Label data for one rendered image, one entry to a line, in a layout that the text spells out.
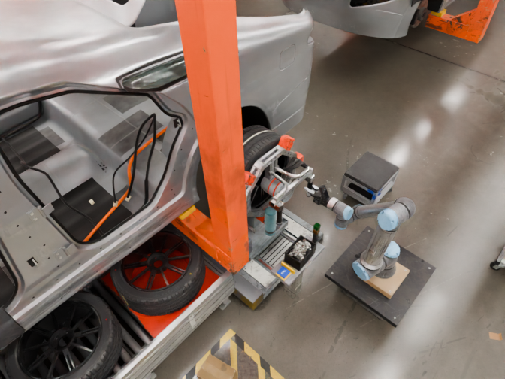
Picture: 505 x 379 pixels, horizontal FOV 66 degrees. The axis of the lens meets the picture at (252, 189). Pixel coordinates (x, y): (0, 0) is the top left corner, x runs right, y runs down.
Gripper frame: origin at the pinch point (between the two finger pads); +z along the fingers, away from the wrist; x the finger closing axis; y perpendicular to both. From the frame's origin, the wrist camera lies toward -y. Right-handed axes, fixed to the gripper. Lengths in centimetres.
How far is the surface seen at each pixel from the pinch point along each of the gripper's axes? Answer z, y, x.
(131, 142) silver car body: 114, -20, -66
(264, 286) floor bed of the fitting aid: -3, 75, -50
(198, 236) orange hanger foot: 35, 16, -76
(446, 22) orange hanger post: 47, 17, 344
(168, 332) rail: 11, 44, -130
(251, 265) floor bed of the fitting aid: 18, 75, -43
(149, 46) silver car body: 70, -106, -59
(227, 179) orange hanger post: 2, -64, -73
